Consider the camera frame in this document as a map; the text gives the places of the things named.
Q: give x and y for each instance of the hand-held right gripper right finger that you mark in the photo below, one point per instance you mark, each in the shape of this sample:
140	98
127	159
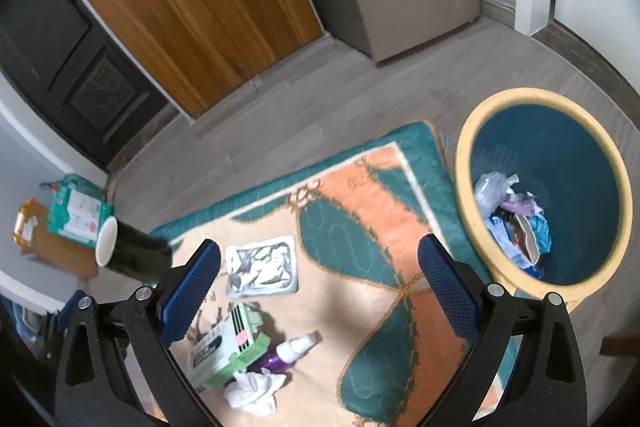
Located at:
447	292

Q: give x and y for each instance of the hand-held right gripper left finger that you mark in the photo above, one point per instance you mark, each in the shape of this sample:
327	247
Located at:
190	292

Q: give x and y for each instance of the blue plastic bag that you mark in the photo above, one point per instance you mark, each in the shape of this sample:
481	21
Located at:
505	239

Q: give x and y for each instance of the clear plastic bag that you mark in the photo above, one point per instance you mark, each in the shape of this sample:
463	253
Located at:
492	189

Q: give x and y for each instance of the pink printed wrapper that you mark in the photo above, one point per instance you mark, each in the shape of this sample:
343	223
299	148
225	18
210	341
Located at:
520	205

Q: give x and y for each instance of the yellow rimmed blue bin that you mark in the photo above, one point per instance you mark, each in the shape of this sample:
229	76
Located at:
575	157

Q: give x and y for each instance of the black paper cup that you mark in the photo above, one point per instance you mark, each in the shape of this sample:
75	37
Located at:
140	252

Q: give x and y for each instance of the green white cardboard box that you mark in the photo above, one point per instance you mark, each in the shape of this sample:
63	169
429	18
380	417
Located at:
220	352

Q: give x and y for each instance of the silver foil packet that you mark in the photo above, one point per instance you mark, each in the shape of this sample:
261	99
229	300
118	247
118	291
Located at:
262	264

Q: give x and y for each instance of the purple spray bottle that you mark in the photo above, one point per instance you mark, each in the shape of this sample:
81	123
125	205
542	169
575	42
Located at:
285	352

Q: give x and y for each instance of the crumpled white tissue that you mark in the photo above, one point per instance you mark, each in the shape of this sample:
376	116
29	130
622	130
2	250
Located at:
252	389

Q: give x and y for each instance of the teal orange printed mat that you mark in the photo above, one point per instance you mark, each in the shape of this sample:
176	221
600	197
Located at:
350	217

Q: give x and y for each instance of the teal wet wipes pack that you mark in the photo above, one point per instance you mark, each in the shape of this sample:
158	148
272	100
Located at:
80	212

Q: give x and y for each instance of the orange shiny object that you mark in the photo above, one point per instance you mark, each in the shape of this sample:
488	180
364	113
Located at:
25	224

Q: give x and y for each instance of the dark wooden furniture leg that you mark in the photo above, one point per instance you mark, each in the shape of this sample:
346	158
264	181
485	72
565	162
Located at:
622	344

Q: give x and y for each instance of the black door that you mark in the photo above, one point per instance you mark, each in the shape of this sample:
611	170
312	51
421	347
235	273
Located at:
75	72

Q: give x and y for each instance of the wooden wardrobe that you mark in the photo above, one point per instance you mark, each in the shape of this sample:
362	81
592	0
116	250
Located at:
200	7

